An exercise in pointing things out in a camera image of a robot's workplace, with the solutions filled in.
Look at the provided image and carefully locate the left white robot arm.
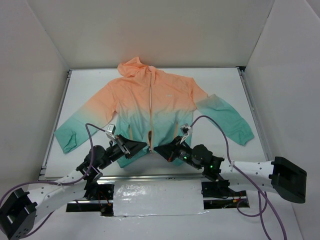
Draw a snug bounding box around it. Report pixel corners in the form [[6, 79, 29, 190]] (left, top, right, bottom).
[[0, 135, 147, 240]]

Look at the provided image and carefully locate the aluminium table frame rail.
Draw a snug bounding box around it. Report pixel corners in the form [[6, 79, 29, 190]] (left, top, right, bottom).
[[39, 67, 271, 182]]

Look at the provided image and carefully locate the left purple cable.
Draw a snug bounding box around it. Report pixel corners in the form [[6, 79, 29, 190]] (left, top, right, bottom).
[[0, 122, 111, 238]]

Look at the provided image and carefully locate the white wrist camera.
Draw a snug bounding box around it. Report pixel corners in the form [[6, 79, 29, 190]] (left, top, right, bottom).
[[105, 123, 116, 141], [180, 123, 193, 144]]

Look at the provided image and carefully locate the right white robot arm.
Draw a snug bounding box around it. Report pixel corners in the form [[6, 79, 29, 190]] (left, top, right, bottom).
[[154, 136, 307, 204]]

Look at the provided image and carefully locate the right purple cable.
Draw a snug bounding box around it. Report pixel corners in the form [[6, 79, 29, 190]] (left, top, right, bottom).
[[188, 115, 287, 240]]

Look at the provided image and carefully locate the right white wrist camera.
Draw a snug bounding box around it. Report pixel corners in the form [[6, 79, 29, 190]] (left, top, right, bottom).
[[180, 123, 193, 144]]

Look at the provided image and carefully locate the purple cable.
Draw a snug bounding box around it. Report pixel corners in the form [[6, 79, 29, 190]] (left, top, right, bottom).
[[0, 122, 111, 238], [188, 115, 287, 240]]

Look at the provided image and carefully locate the orange and teal gradient jacket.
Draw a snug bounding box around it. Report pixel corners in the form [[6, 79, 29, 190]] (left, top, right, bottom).
[[54, 57, 254, 168]]

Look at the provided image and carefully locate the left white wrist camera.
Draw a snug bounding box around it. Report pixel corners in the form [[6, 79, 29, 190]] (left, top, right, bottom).
[[105, 123, 116, 141]]

